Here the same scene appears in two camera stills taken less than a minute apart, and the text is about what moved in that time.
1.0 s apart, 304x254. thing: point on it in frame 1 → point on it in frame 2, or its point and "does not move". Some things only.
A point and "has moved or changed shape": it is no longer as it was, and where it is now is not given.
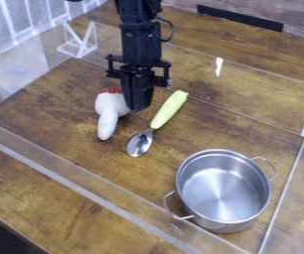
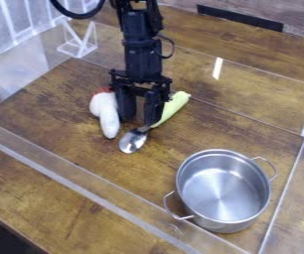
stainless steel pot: x=222 y=190 does not move
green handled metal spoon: x=140 y=141 has moved or changed shape
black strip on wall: x=238 y=17 does not move
